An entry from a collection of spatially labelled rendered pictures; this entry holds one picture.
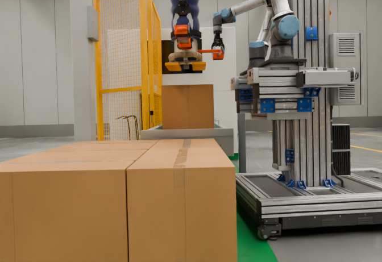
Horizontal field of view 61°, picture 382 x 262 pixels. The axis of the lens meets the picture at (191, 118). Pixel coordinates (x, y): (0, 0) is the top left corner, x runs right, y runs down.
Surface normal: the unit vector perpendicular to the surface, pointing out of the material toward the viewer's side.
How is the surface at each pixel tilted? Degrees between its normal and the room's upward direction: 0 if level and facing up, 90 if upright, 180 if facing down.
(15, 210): 90
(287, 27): 97
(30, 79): 90
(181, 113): 90
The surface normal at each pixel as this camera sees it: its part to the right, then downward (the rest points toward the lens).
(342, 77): 0.09, 0.02
